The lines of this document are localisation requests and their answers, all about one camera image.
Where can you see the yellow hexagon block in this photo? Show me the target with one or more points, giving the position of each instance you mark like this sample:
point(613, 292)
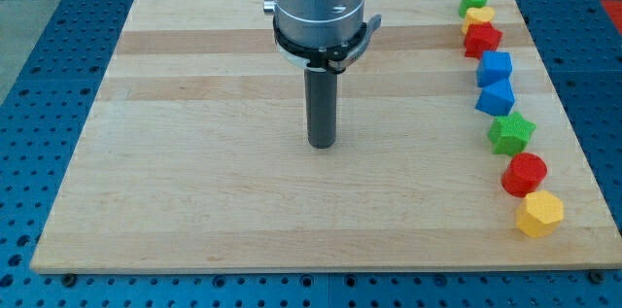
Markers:
point(539, 213)

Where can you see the black cylindrical pointer tool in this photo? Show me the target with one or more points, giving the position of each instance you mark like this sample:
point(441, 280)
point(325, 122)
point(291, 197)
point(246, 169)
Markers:
point(321, 99)

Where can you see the wooden board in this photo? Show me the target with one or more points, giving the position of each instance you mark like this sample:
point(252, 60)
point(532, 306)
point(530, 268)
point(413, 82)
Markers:
point(194, 156)

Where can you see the blue pentagon block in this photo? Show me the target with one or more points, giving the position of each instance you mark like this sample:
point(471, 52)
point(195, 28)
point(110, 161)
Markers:
point(496, 99)

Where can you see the blue cube block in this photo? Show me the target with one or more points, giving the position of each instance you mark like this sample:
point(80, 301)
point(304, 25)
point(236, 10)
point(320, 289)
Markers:
point(493, 67)

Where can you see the red star block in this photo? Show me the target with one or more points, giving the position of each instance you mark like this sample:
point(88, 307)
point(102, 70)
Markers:
point(481, 37)

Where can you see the green star block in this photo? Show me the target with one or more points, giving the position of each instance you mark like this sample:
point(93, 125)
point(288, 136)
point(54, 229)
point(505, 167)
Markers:
point(510, 134)

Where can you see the red cylinder block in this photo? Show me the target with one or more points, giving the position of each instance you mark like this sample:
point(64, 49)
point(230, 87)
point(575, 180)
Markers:
point(523, 174)

